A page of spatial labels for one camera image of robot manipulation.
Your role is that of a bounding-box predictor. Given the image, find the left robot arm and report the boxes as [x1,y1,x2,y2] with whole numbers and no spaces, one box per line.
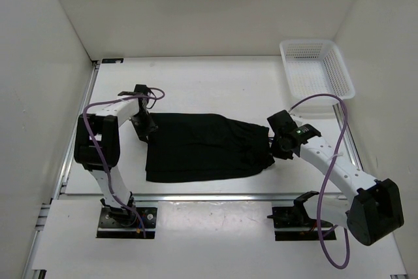
[74,95,157,229]

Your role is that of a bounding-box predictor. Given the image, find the aluminium front rail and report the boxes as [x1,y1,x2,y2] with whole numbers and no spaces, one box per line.
[65,193,308,203]

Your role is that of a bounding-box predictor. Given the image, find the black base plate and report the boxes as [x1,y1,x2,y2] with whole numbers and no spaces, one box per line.
[96,207,157,240]
[267,206,319,242]

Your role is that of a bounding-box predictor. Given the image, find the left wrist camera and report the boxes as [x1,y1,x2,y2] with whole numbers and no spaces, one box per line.
[118,84,155,97]

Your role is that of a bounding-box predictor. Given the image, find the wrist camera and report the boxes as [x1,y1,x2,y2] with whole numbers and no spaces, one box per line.
[118,84,155,97]
[267,110,322,139]

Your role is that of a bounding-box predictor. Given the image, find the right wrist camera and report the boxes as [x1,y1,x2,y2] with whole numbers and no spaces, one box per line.
[267,110,322,139]

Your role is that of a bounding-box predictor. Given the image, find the aluminium left rail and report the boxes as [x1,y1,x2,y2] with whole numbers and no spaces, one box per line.
[57,61,101,198]

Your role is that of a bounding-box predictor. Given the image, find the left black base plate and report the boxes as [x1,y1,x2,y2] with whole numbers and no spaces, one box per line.
[96,207,157,240]

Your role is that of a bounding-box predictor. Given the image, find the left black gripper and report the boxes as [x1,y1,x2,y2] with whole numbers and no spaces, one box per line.
[129,111,158,144]

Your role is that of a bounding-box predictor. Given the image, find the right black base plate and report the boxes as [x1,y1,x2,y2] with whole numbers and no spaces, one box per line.
[267,206,319,242]

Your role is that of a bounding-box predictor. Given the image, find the small dark label sticker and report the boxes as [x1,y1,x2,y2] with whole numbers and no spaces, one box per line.
[101,58,124,64]

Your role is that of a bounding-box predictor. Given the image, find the black shorts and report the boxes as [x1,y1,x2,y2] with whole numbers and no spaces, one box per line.
[145,113,275,183]

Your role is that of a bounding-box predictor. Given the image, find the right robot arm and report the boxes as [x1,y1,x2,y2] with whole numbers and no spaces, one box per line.
[270,128,404,246]

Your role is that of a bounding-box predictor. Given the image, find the white perforated plastic basket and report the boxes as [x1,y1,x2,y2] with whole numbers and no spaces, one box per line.
[280,39,355,100]

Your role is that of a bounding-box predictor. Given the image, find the aluminium rail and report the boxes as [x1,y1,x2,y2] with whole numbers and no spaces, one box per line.
[57,61,101,198]
[65,193,308,203]

